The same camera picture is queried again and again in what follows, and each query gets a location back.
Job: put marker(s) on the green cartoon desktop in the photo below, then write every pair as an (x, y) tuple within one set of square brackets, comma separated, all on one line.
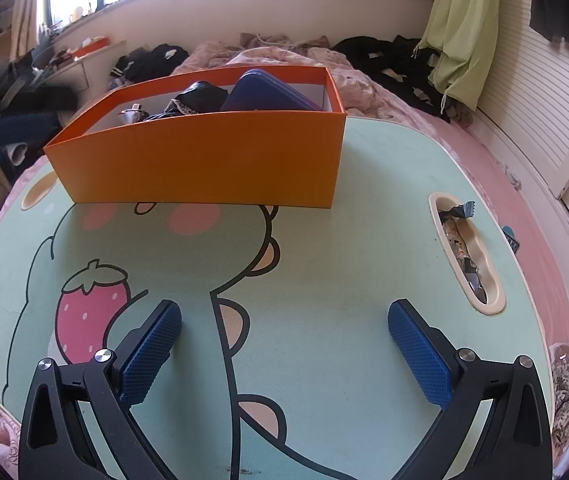
[(324, 270)]

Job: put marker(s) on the pile of crumpled wrappers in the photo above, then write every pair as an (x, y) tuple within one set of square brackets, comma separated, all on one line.
[(464, 250)]

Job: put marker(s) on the lime green hanging garment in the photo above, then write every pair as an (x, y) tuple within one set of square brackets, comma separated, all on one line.
[(459, 35)]

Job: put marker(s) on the white louvred closet door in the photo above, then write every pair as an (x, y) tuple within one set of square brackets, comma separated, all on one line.
[(539, 110)]

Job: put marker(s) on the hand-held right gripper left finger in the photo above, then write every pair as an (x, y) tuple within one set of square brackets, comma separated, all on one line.
[(149, 355)]

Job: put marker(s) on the black lace pouch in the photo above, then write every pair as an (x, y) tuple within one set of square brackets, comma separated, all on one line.
[(199, 97)]

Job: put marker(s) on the small orange storage box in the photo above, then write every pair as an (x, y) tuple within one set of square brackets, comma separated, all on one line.
[(92, 49)]

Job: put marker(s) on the beige window curtain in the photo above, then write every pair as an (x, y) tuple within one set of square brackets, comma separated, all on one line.
[(27, 5)]

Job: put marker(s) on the large black clothes pile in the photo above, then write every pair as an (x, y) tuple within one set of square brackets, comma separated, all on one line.
[(389, 60)]

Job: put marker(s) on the beige knit blanket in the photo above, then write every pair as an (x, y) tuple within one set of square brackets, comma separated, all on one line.
[(284, 41)]

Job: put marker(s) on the orange cardboard box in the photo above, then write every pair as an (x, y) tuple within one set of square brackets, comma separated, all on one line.
[(204, 160)]

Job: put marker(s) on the smartphone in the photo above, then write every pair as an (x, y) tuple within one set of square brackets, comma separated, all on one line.
[(511, 240)]

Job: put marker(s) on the white cylindrical object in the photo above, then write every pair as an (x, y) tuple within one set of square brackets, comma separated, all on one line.
[(17, 154)]

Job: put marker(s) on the dark cloth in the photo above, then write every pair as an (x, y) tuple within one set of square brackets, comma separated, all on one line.
[(19, 127)]

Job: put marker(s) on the blue tin box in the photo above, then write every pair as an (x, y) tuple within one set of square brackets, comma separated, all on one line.
[(264, 92)]

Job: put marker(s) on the white drawer cabinet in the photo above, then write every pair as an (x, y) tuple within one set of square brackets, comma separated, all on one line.
[(89, 72)]

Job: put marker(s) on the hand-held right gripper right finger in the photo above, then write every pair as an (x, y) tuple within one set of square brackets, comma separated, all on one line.
[(419, 355)]

